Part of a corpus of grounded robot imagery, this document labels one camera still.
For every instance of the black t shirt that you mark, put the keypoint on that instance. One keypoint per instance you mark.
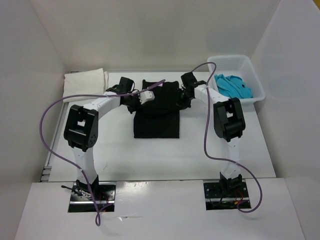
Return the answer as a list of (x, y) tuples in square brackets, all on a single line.
[(159, 118)]

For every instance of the cyan t shirt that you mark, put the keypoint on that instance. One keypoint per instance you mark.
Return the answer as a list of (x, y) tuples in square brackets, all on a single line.
[(233, 87)]

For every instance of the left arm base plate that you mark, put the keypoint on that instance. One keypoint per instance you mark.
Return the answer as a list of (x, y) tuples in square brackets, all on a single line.
[(81, 201)]

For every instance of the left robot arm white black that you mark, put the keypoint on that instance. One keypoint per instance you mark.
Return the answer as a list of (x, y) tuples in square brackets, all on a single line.
[(82, 128)]

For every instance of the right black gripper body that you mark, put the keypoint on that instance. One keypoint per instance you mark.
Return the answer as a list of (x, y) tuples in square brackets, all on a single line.
[(184, 101)]

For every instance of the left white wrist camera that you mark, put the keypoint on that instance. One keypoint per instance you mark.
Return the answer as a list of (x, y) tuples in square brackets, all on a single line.
[(146, 96)]

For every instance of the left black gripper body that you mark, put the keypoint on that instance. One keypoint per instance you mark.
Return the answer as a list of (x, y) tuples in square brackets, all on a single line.
[(132, 103)]

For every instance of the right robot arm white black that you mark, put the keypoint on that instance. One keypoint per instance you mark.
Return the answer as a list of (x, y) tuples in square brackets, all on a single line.
[(228, 121)]

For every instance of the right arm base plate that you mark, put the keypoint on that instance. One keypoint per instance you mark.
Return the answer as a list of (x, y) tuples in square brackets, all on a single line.
[(215, 199)]

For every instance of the white t shirt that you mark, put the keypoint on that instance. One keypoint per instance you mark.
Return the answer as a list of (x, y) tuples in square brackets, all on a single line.
[(93, 82)]

